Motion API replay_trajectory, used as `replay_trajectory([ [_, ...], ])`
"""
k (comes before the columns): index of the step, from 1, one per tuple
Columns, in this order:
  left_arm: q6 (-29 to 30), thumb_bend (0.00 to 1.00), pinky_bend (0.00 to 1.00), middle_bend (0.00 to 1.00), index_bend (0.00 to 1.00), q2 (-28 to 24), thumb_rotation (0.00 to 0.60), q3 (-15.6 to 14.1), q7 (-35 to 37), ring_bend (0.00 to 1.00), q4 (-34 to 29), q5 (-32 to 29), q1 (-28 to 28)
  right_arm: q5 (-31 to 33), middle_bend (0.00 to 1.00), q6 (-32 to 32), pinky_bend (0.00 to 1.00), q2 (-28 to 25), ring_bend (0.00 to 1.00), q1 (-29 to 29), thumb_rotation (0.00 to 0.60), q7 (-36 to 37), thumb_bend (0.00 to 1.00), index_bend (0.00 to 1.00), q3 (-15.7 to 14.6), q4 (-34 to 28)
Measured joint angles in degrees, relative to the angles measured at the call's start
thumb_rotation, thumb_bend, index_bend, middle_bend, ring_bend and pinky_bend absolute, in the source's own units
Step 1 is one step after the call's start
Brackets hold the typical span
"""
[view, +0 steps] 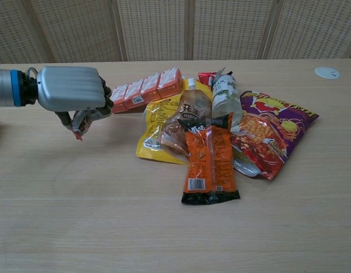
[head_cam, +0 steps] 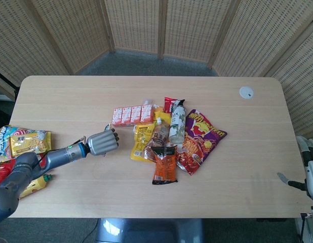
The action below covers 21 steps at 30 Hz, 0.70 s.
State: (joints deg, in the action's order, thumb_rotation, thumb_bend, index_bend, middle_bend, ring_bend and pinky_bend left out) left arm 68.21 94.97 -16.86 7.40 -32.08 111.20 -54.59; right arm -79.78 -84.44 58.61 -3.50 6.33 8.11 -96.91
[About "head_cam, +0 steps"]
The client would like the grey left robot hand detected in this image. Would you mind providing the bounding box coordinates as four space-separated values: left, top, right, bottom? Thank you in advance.
86 128 120 156

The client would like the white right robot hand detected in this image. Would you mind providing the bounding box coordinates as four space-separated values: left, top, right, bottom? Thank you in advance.
277 136 313 200

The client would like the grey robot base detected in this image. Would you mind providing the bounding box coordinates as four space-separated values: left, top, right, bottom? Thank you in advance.
95 218 205 243

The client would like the clear plastic bag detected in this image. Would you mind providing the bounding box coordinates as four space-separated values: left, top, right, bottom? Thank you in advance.
143 144 160 163

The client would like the yellow spouted pouch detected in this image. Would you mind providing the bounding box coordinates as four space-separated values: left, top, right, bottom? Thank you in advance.
130 107 164 162

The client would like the orange juice box multipack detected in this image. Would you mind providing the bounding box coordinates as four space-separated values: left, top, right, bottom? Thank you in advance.
112 105 155 127

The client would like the brown peanut drink bottle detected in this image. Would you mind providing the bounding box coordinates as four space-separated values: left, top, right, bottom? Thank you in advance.
150 117 171 149

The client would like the orange and black snack bag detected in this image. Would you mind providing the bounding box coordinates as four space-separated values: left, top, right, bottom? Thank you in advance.
151 144 178 185

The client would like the yellow corn snack bag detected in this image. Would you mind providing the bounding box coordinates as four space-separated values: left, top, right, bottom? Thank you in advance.
9 134 52 155

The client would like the yellow squeeze bottle green cap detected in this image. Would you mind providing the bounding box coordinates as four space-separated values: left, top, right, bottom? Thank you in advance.
18 174 55 199

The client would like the clear LUX body wash bottle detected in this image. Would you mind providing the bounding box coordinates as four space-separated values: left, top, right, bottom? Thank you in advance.
168 99 186 144

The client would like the red snack packet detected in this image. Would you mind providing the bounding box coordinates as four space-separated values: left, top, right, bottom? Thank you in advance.
164 97 178 114

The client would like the woven bamboo screen panel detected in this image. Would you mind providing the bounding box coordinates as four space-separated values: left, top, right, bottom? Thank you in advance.
208 0 313 76
29 0 115 74
0 0 73 99
262 20 313 137
160 0 242 69
103 0 164 59

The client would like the blue snack bag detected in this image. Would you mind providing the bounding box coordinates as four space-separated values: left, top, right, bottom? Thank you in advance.
0 126 20 159

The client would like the purple and red chips bag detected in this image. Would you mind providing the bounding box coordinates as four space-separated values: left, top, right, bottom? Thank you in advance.
176 109 227 177

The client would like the red snack bag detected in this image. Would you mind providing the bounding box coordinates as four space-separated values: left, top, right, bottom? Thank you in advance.
0 159 18 190

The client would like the black stand leg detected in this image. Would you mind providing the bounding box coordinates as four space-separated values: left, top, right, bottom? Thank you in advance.
0 68 20 90

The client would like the white table cable grommet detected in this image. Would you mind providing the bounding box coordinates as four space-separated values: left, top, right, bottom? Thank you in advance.
239 86 256 100

